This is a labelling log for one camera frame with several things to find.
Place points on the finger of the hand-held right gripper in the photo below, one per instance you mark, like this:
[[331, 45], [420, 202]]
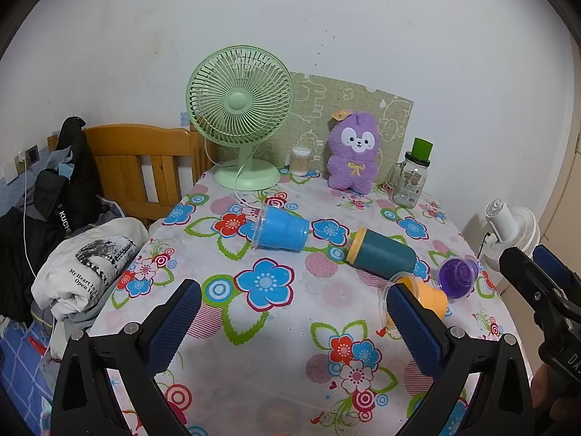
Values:
[[526, 272], [551, 264]]

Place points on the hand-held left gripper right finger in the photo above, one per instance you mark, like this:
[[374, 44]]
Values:
[[415, 331]]

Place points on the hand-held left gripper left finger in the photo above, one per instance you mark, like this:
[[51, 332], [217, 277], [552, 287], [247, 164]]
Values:
[[174, 322]]

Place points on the orange cup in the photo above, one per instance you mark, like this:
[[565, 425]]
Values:
[[431, 297]]

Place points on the purple cup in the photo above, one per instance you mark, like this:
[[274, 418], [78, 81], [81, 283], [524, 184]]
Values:
[[454, 277]]

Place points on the teal cup with yellow rim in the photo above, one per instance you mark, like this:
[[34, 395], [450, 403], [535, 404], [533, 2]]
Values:
[[381, 252]]

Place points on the blue cup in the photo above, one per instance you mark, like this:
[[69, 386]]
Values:
[[283, 229]]

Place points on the person's right hand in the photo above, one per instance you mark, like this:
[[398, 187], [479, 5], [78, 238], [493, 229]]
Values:
[[542, 386]]

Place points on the white clip fan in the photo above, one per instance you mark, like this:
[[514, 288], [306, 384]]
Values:
[[517, 227]]

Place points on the grey cloth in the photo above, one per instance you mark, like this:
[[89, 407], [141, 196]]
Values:
[[77, 327]]

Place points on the floral tablecloth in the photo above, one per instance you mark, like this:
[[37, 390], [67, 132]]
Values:
[[290, 327]]

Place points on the white printed t-shirt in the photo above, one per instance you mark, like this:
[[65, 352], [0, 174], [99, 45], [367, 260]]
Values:
[[68, 277]]

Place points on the glass bottle with green cap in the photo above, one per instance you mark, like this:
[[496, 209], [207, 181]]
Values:
[[411, 181]]

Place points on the blue checked bedsheet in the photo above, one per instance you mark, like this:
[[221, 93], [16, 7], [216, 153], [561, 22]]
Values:
[[18, 372]]

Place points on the black clothing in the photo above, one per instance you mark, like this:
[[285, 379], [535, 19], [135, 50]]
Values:
[[13, 259]]

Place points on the purple plush toy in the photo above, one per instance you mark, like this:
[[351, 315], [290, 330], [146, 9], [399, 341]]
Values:
[[354, 163]]

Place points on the black bag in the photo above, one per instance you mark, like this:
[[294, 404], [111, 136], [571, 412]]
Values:
[[70, 177]]

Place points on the wooden bed headboard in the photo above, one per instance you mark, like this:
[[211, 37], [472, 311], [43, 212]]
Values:
[[122, 145]]

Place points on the cotton swab container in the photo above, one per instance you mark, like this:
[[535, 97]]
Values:
[[300, 161]]

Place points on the green desk fan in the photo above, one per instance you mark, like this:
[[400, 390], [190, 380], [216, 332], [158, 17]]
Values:
[[239, 100]]

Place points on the green printed foam mat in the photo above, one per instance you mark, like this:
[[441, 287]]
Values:
[[317, 100]]

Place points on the blue wall sticker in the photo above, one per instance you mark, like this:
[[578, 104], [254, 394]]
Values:
[[184, 119]]

